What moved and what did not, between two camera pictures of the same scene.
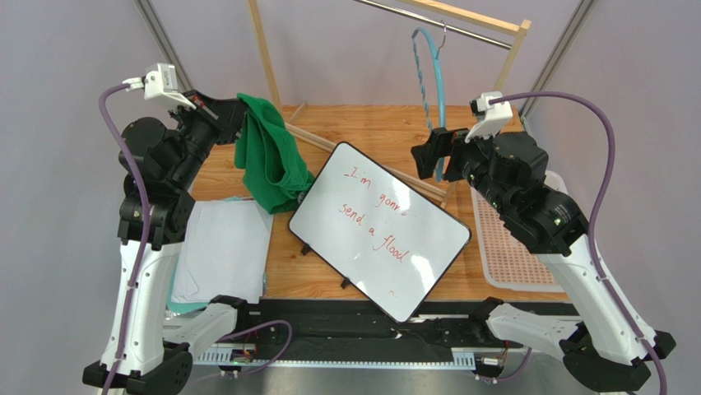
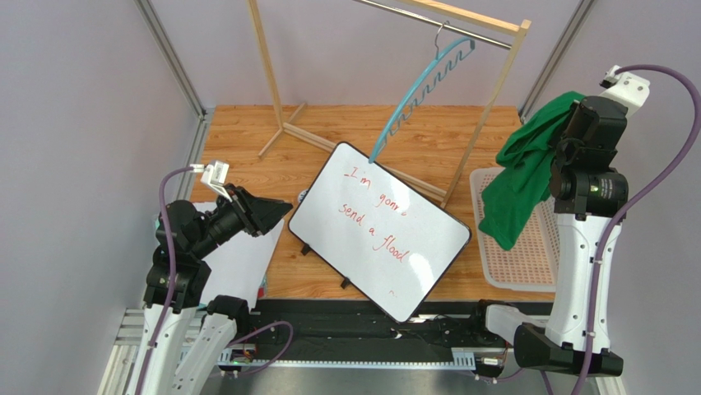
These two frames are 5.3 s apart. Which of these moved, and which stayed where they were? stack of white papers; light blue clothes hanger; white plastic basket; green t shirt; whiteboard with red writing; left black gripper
Moved: green t shirt; left black gripper; light blue clothes hanger
Stayed: whiteboard with red writing; stack of white papers; white plastic basket
